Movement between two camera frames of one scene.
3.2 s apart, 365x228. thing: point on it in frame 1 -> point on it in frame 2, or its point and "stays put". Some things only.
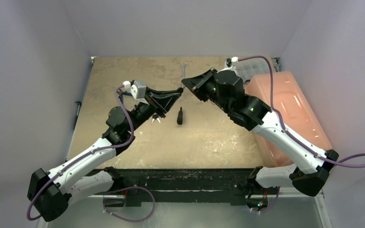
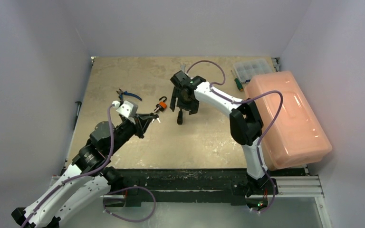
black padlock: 179,120 stays put
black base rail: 215,186 stays put
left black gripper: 170,97 -> 142,121
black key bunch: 154,117 stays put
